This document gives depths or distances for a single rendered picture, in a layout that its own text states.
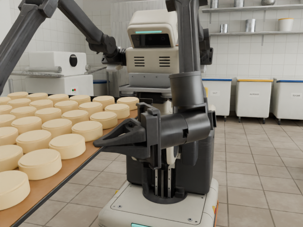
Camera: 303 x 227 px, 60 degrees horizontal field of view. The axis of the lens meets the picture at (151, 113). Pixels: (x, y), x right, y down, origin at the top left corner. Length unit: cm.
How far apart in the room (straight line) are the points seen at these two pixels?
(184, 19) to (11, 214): 55
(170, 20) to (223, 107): 366
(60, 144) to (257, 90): 446
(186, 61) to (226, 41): 476
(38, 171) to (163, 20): 96
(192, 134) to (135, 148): 11
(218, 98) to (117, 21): 218
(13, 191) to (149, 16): 105
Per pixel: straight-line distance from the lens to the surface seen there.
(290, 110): 488
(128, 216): 151
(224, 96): 473
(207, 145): 155
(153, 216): 149
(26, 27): 93
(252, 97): 475
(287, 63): 546
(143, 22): 122
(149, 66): 126
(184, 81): 45
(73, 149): 38
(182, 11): 70
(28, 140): 43
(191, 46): 62
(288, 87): 482
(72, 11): 108
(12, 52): 90
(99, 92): 540
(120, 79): 477
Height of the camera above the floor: 110
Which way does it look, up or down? 12 degrees down
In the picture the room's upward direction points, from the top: straight up
